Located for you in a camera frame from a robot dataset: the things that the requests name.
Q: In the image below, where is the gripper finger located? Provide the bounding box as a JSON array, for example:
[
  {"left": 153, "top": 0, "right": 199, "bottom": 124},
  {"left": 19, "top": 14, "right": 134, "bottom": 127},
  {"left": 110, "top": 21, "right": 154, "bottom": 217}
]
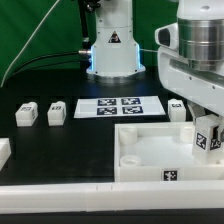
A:
[{"left": 217, "top": 122, "right": 224, "bottom": 142}]

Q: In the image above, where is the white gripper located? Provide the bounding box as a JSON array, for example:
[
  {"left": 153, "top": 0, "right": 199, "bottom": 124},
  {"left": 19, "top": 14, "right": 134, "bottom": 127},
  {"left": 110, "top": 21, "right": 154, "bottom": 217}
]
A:
[{"left": 155, "top": 22, "right": 224, "bottom": 124}]

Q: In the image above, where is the white square tabletop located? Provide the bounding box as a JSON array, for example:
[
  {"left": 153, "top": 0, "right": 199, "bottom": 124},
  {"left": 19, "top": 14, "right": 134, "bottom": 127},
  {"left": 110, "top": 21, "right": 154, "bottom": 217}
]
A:
[{"left": 114, "top": 122, "right": 224, "bottom": 182}]

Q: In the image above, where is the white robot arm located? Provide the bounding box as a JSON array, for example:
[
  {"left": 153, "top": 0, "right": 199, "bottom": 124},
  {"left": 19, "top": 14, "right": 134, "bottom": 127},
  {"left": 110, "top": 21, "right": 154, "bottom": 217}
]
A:
[{"left": 84, "top": 0, "right": 224, "bottom": 142}]

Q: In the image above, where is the white marker sheet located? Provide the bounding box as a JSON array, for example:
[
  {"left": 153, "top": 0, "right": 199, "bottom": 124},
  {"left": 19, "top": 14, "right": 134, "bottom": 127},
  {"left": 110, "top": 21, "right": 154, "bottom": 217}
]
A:
[{"left": 74, "top": 96, "right": 165, "bottom": 118}]

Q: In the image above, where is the green backdrop curtain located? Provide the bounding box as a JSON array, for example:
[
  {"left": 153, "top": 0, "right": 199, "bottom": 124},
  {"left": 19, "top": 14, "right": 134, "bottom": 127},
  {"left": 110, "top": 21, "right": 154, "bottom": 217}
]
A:
[{"left": 0, "top": 0, "right": 178, "bottom": 85}]

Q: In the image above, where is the white cable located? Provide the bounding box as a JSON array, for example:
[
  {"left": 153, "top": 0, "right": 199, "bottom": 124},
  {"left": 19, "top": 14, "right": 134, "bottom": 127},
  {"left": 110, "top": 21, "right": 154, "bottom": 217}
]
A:
[{"left": 0, "top": 0, "right": 63, "bottom": 88}]

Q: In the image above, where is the black cable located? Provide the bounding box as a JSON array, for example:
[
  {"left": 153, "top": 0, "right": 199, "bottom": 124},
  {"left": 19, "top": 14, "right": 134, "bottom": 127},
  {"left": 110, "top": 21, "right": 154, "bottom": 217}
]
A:
[{"left": 6, "top": 50, "right": 88, "bottom": 83}]

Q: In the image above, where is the white front fence wall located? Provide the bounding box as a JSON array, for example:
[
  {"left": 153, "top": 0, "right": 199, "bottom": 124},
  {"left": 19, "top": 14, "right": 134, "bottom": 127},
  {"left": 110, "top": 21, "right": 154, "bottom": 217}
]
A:
[{"left": 0, "top": 180, "right": 224, "bottom": 214}]

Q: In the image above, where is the white fence wall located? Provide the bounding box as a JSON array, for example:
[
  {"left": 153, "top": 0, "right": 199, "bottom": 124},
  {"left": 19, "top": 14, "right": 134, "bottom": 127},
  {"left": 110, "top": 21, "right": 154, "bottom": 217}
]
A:
[
  {"left": 0, "top": 180, "right": 224, "bottom": 214},
  {"left": 0, "top": 138, "right": 11, "bottom": 171}
]

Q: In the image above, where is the white left fence wall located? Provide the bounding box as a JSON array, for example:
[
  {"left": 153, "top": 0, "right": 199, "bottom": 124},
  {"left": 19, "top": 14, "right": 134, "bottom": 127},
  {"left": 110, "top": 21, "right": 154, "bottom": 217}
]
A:
[{"left": 0, "top": 138, "right": 11, "bottom": 171}]

